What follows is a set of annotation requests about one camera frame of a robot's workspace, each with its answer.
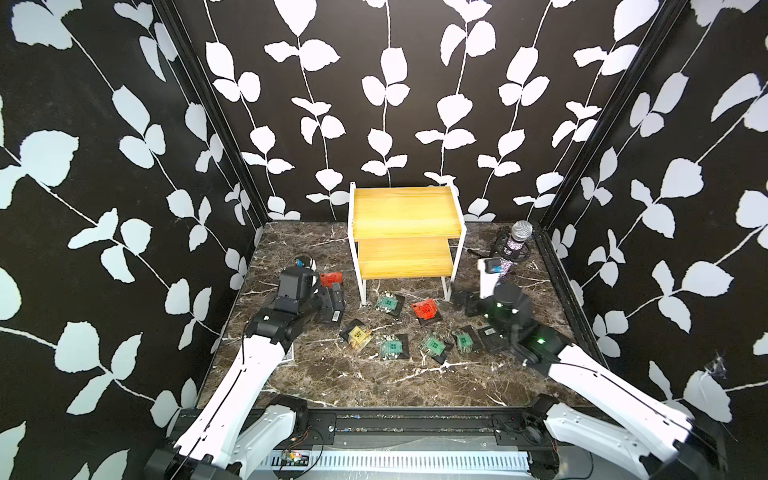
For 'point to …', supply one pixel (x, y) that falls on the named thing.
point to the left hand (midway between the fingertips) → (329, 287)
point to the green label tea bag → (436, 348)
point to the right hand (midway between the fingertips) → (465, 276)
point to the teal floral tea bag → (395, 346)
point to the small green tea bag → (464, 341)
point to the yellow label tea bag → (358, 337)
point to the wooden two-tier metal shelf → (405, 232)
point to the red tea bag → (327, 279)
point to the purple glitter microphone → (521, 232)
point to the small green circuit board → (294, 459)
